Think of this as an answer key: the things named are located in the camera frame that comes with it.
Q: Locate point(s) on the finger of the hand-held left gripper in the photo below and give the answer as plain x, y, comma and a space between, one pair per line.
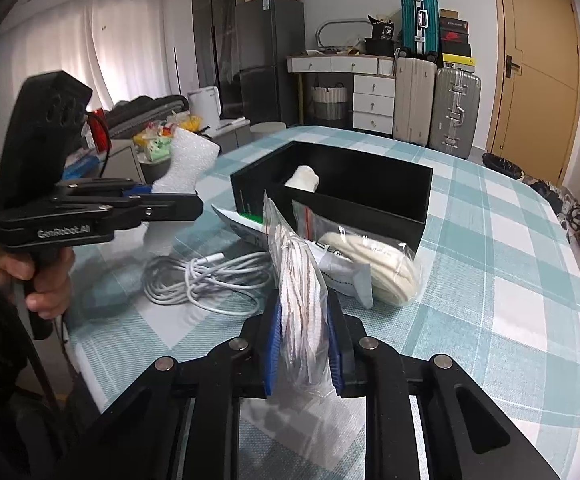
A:
169, 206
137, 191

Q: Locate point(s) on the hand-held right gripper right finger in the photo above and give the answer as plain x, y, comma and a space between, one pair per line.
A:
335, 360

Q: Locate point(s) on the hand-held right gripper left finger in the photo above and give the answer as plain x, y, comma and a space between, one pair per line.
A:
270, 355

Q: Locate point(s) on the white foam sheet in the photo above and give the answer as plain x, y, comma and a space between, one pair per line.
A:
189, 160

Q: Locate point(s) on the clear bag of white laces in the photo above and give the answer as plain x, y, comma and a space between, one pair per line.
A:
297, 300

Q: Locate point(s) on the green white foil packet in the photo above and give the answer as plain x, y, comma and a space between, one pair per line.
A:
345, 272
240, 224

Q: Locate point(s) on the black cardboard box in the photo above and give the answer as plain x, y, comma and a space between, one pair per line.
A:
370, 180

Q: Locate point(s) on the person's left hand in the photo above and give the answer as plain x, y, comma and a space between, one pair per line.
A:
54, 280

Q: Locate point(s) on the light green wipes pack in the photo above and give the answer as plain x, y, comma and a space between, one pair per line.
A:
155, 150

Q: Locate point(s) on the dark padded bag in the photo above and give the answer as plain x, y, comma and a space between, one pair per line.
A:
144, 112

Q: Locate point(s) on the yellow plastic bag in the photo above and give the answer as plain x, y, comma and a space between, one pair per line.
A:
187, 124

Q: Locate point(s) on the white curtain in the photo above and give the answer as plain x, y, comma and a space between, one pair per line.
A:
94, 60

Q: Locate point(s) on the grey side cabinet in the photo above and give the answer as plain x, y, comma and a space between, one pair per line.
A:
232, 137

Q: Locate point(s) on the white floor appliance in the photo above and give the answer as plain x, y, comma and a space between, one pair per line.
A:
203, 107

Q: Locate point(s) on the round white stool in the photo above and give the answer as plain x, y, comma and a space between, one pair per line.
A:
268, 127

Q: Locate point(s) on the white cloth roll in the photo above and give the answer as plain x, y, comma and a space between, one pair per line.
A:
302, 177

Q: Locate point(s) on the teal white checked tablecloth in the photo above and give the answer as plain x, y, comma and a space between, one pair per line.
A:
470, 285

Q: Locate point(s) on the dark glossy wardrobe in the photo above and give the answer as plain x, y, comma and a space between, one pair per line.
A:
214, 35

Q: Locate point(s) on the grey refrigerator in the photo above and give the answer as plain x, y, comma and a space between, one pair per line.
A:
270, 60

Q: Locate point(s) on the grey white laundry basket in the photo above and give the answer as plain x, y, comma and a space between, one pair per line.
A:
329, 102

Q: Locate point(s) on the white dresser desk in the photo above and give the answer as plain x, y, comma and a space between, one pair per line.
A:
370, 95

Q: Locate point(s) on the bin with black liner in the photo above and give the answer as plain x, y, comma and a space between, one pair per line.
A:
501, 165

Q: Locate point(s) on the beige hard suitcase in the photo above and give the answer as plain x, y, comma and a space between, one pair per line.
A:
412, 105

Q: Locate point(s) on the black storage case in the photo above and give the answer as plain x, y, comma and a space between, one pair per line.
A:
379, 46

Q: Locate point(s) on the pile of loose shoes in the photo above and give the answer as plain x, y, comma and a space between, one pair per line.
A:
550, 200

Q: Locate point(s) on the silver hard suitcase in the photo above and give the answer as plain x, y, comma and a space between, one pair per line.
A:
457, 115

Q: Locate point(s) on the black paper bag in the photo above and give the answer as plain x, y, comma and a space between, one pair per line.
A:
384, 29

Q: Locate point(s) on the teal hard suitcase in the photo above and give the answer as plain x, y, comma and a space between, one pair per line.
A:
415, 20

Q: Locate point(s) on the plain black shoe box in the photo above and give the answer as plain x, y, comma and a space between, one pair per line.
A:
454, 23
457, 49

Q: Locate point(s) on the black red shoe box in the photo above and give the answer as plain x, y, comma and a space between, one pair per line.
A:
456, 36

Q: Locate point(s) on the small brown cardboard box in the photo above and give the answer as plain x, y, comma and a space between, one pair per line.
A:
449, 13

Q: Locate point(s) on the tan wooden door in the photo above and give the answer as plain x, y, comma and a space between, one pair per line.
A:
540, 85

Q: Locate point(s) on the oval chrome mirror frame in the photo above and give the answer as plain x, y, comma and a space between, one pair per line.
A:
322, 30

